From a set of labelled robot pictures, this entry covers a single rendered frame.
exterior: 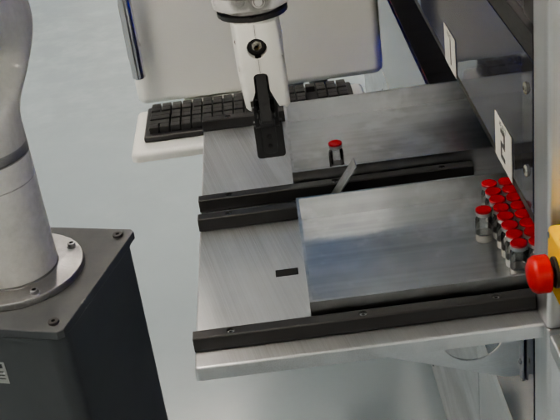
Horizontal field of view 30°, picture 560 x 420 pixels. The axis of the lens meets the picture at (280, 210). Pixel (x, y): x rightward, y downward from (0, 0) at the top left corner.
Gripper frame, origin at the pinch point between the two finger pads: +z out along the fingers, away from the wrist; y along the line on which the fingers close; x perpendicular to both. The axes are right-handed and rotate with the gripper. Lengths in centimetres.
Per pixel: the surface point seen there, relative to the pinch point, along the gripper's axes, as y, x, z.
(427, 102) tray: 54, -26, 22
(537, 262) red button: -18.8, -25.3, 8.9
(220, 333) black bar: -7.6, 8.6, 20.3
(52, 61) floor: 356, 100, 110
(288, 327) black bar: -8.0, 0.7, 20.3
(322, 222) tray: 18.3, -5.5, 22.0
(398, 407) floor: 83, -20, 110
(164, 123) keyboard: 72, 20, 27
